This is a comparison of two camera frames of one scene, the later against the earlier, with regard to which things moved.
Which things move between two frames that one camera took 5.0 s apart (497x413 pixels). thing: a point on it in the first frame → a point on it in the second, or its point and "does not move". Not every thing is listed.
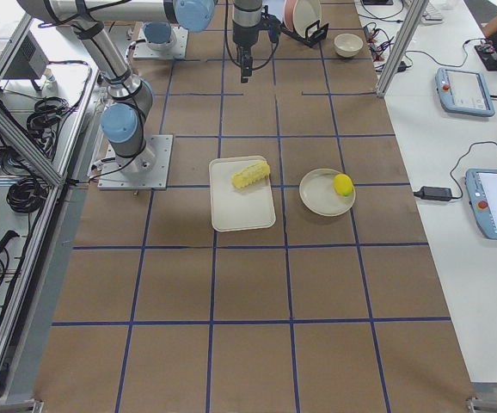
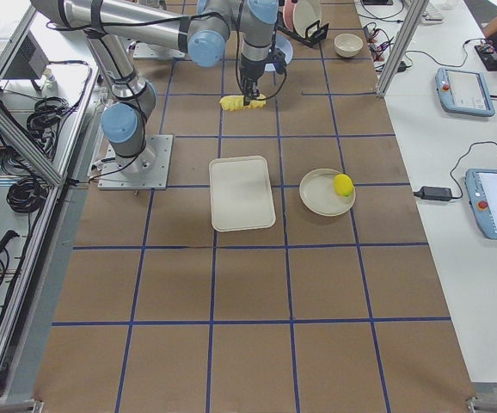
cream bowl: x=348 y=45 does not move
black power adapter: x=434 y=193 does not move
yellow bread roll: x=249 y=174 → x=236 y=102
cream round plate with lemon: x=317 y=194 does not move
